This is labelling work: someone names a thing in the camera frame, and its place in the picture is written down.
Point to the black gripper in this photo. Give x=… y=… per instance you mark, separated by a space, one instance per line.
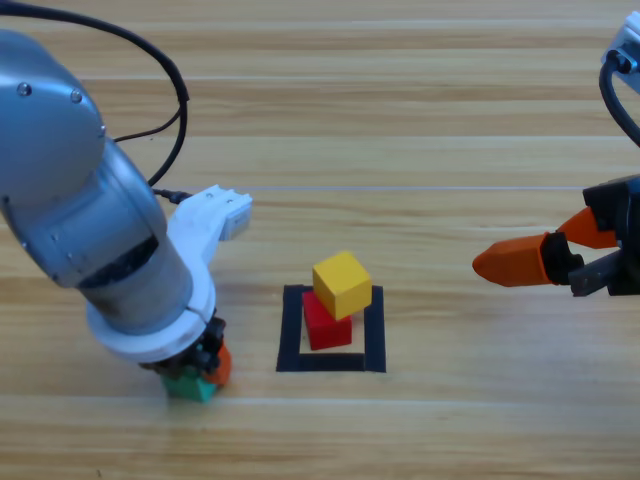
x=200 y=356
x=627 y=225

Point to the red wooden cube block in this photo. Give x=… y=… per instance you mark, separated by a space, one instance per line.
x=327 y=332

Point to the green wooden cube block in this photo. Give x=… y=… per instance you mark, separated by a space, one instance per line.
x=187 y=390

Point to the yellow wooden cube block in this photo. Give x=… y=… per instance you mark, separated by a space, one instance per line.
x=342 y=285

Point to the black tape rectangle outline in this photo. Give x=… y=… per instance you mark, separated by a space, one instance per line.
x=290 y=330

